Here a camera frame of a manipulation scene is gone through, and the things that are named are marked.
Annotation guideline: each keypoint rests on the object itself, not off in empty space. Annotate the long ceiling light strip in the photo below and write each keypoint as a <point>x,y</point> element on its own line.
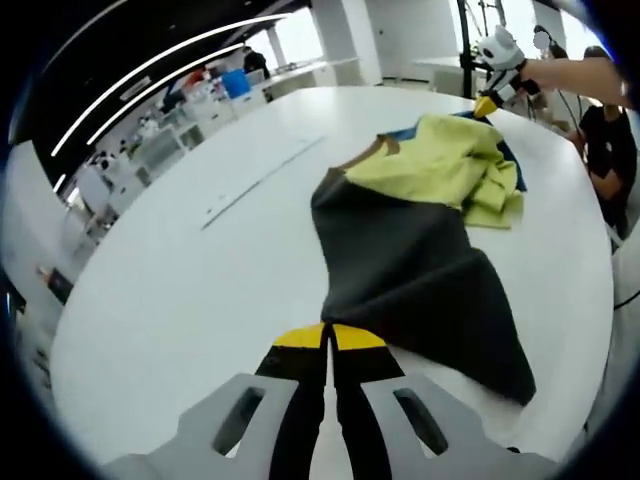
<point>150,70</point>

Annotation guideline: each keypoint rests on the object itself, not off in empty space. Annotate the white office desk row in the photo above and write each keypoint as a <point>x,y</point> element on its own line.
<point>310,75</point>

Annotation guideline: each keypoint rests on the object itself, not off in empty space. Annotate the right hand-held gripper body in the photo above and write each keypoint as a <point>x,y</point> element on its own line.
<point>502,52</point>

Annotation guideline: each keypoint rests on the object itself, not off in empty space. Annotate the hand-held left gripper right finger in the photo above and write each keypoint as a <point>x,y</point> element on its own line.
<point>380,430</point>

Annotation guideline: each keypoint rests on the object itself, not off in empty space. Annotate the yellow blue grey garment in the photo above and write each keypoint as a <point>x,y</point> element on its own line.
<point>400,250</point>

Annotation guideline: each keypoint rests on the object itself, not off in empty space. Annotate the dark box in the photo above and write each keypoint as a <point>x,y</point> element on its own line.
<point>59,286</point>

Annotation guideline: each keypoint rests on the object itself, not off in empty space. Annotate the thin grey table strip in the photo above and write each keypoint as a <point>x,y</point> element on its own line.
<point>260,182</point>

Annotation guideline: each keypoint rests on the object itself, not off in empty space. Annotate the black tripod stand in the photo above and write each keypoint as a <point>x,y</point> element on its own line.
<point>466,50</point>

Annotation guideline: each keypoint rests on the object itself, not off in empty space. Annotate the blue plastic barrel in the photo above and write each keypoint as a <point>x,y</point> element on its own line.
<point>235,84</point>

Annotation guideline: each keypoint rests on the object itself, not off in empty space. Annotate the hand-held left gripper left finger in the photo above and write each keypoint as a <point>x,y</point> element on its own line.
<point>240,440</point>

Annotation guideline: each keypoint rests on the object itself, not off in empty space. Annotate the white lab cabinet row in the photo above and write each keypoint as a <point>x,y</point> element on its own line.
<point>165,145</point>

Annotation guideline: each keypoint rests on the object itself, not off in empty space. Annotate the short ceiling light strip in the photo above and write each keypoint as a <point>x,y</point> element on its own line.
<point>160,85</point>

